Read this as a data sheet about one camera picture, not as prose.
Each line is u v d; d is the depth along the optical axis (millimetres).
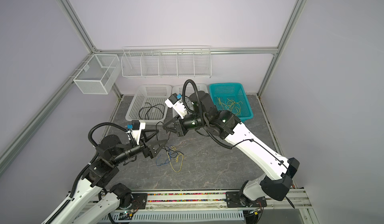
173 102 514
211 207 736
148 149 551
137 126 552
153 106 1122
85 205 464
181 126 514
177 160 837
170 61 988
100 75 995
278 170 395
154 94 1194
